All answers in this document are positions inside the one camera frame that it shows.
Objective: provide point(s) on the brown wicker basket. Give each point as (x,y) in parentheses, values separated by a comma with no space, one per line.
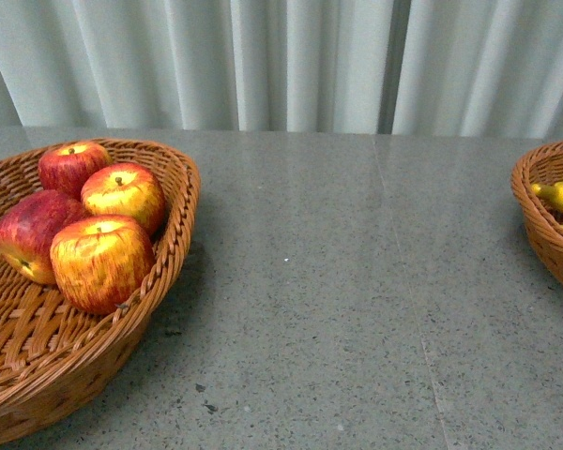
(542,222)
(54,358)

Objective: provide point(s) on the white pleated curtain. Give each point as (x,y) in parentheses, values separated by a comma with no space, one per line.
(436,68)

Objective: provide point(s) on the back red apple in basket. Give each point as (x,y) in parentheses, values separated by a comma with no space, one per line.
(69,166)

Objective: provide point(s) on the red orange apple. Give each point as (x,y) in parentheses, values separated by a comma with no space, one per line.
(100,261)

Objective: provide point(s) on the right brown wicker basket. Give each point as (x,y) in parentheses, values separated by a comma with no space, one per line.
(542,222)

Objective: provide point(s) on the red yellow apple in basket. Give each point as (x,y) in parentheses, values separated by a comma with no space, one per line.
(128,189)

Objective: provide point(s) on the left brown wicker basket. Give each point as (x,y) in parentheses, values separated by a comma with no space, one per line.
(54,358)

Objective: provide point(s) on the dark red apple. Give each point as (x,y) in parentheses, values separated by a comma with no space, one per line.
(28,228)

